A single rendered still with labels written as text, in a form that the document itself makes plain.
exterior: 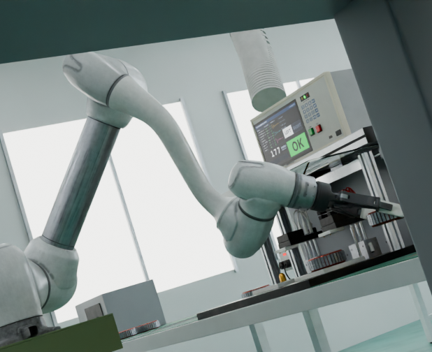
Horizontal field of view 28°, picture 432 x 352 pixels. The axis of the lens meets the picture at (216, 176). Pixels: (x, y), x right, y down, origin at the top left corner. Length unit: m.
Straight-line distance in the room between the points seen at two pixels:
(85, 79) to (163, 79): 5.75
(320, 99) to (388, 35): 2.29
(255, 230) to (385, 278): 0.41
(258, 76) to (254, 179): 1.87
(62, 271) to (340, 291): 0.83
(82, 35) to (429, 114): 0.12
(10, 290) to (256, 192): 0.69
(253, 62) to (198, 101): 4.14
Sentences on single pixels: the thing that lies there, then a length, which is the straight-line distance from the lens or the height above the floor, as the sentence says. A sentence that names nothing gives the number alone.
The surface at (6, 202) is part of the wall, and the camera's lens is 7.20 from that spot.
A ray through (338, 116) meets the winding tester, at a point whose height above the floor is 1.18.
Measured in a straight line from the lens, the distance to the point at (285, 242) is 2.74.
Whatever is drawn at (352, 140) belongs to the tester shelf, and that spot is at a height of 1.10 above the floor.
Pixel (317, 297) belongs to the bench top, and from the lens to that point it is 2.16.
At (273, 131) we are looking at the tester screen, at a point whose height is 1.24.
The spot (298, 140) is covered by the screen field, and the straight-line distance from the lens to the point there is 2.72.
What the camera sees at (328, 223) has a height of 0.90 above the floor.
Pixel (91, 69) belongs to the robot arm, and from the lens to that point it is 2.32.
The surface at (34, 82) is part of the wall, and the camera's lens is 7.60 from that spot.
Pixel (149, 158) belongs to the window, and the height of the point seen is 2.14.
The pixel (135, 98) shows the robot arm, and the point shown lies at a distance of 2.28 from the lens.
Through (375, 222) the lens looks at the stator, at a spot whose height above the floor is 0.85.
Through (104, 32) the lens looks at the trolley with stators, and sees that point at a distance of 0.27.
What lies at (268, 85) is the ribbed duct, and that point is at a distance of 3.91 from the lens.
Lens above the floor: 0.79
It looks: 8 degrees up
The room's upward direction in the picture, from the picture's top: 18 degrees counter-clockwise
